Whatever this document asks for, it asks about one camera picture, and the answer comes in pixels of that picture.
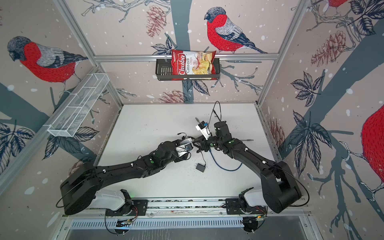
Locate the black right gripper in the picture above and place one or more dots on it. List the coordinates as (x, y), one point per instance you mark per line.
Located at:
(203, 143)

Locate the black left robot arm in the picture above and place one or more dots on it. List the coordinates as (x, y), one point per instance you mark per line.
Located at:
(80, 188)

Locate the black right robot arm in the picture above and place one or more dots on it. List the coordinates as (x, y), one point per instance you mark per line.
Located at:
(279, 187)

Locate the red cassava chips bag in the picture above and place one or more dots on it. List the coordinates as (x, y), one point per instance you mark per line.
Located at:
(194, 63)

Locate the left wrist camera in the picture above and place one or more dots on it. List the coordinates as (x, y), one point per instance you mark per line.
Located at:
(187, 147)

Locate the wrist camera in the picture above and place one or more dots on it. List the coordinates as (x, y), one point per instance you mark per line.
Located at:
(204, 129)
(187, 147)

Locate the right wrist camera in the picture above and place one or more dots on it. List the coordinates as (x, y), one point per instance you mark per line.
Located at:
(204, 129)

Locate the aluminium mounting rail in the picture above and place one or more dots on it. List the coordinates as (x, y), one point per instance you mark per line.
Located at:
(156, 207)

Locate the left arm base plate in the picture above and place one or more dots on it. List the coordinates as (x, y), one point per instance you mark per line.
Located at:
(131, 208)

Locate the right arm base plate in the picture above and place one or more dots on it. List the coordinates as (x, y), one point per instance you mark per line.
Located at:
(240, 207)

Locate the black wall basket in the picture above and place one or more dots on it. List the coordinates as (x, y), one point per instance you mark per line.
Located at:
(164, 72)

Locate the white wire mesh shelf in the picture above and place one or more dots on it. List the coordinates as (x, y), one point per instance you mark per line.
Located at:
(72, 116)

